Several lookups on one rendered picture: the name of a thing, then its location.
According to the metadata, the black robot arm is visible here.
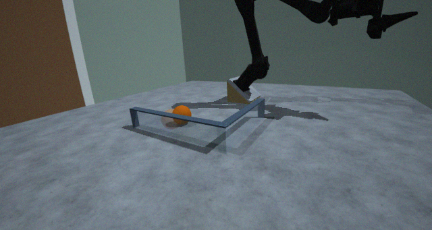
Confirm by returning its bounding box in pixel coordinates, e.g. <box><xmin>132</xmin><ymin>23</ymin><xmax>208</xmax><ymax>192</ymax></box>
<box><xmin>233</xmin><ymin>0</ymin><xmax>371</xmax><ymax>92</ymax></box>

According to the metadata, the dark grey wall top rail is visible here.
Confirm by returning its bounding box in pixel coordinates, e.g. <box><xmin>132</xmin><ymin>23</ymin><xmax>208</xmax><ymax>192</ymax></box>
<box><xmin>130</xmin><ymin>98</ymin><xmax>265</xmax><ymax>128</ymax></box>

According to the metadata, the clear low l-shaped wall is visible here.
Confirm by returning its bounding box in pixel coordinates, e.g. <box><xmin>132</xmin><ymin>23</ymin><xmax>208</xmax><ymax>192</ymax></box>
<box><xmin>131</xmin><ymin>101</ymin><xmax>265</xmax><ymax>154</ymax></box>

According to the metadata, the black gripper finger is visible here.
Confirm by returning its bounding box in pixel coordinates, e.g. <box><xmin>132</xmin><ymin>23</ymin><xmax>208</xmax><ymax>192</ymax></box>
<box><xmin>381</xmin><ymin>11</ymin><xmax>418</xmax><ymax>32</ymax></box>

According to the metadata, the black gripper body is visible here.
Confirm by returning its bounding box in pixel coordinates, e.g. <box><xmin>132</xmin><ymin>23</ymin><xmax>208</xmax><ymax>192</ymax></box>
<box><xmin>349</xmin><ymin>0</ymin><xmax>384</xmax><ymax>39</ymax></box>

